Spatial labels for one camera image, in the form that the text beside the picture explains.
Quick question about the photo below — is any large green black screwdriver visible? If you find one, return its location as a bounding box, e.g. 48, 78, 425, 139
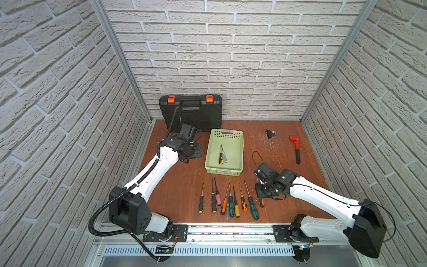
244, 181, 259, 220

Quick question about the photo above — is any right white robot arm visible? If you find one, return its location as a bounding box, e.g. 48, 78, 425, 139
254, 163, 387, 259

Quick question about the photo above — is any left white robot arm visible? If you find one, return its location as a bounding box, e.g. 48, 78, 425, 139
109, 123, 201, 240

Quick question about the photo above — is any orange black stubby screwdriver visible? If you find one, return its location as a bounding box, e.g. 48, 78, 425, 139
239, 184, 248, 212

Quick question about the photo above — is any light green perforated bin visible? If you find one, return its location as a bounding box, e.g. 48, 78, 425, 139
205, 129, 244, 176

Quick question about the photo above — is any small green black screwdriver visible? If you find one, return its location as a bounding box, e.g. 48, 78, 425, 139
228, 184, 235, 218

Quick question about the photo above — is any small clear slim screwdriver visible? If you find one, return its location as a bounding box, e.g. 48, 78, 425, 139
225, 189, 230, 220

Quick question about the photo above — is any black yellow dotted screwdriver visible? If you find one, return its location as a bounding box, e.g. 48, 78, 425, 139
211, 178, 218, 213

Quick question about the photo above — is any black plastic tool case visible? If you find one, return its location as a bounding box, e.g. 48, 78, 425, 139
159, 94, 223, 132

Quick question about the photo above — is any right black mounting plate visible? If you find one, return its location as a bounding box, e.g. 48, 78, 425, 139
272, 225, 319, 243

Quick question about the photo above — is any black mounting plate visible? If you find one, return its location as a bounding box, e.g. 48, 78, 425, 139
142, 224, 189, 243
272, 225, 319, 243

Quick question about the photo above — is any small black metal part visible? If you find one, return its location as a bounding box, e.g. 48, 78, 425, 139
265, 129, 277, 139

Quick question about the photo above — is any red pipe wrench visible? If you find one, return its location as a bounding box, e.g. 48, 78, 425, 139
289, 135, 301, 165

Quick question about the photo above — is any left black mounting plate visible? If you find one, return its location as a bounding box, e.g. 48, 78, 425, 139
142, 224, 189, 243

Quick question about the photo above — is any yellow handled screwdriver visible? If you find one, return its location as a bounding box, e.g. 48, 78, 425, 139
233, 187, 240, 218

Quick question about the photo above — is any pink handled screwdriver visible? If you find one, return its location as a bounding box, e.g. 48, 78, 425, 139
213, 178, 221, 206

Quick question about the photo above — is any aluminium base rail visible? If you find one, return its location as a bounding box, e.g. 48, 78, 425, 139
93, 222, 366, 246

